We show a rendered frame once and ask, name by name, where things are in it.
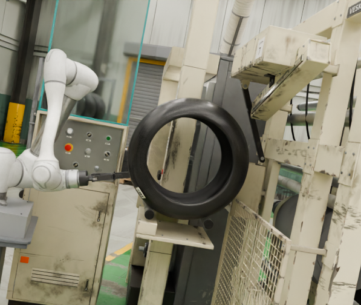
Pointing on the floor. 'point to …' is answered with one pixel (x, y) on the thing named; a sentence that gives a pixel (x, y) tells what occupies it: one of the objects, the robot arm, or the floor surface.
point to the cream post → (179, 143)
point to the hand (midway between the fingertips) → (122, 175)
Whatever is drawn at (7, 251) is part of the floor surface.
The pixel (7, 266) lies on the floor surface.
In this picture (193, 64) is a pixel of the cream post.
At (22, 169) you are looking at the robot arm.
